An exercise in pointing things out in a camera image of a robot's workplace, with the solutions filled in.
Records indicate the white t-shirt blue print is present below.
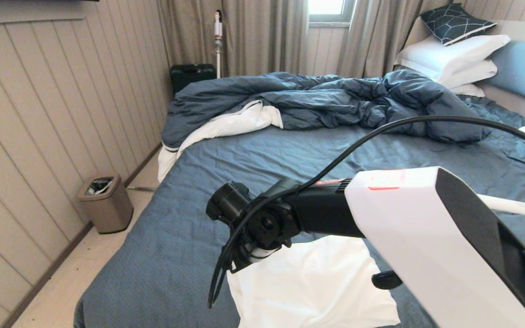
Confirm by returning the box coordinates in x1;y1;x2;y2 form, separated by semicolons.
227;235;401;328

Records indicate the blue bed with headboard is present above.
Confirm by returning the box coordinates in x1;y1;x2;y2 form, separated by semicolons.
73;94;525;328

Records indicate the brown trash bin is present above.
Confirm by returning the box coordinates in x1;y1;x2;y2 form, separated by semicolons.
77;174;135;235

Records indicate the dark blue crumpled duvet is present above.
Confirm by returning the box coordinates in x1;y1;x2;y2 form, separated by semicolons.
158;70;492;184

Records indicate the black suitcase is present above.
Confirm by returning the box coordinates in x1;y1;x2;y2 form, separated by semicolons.
170;64;217;95

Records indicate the white stick vacuum cleaner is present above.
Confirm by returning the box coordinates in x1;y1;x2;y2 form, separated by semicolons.
213;10;224;79

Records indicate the beige curtain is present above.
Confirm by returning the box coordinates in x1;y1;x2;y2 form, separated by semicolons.
335;0;432;80
155;0;309;80

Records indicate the window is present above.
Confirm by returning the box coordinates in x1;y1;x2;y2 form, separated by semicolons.
307;0;357;25

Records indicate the dark patterned pillow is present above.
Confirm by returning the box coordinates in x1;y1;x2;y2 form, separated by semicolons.
420;2;498;46

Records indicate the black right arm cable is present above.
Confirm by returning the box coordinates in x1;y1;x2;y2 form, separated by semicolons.
207;115;525;309

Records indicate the beige bed headboard frame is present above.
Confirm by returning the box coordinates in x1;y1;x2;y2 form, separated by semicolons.
481;19;525;124

